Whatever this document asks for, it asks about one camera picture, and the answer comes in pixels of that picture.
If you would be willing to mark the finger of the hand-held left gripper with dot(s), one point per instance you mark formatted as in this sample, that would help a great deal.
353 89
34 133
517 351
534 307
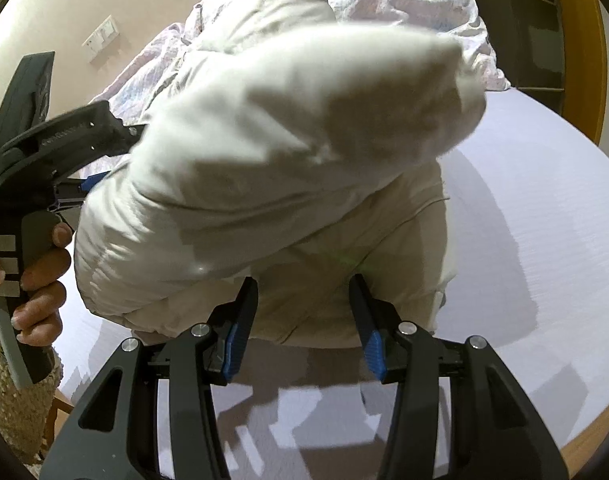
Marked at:
92 182
74 130

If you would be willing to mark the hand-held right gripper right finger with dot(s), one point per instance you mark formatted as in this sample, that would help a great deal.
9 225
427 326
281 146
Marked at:
374 355

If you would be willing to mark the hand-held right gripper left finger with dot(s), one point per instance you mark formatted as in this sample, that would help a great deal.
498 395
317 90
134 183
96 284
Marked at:
234 345

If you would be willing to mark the pale grey puffer jacket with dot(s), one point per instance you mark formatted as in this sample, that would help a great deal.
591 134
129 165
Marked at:
284 135

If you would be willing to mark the person's left forearm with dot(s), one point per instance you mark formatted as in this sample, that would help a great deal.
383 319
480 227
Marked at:
9 400

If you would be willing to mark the person's left hand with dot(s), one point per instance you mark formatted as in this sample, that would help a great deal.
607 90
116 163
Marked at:
44 270

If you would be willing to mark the bed with lilac sheet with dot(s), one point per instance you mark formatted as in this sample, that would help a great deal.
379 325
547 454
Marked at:
534 235

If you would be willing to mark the floral lilac quilt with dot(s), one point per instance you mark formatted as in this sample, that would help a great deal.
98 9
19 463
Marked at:
409 5

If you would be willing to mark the white wall socket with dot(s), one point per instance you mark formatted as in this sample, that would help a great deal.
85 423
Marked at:
92 47

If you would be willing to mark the white light switch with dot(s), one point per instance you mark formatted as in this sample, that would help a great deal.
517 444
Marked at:
109 27

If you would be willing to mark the wooden door frame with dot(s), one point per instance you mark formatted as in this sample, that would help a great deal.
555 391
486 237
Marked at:
579 35

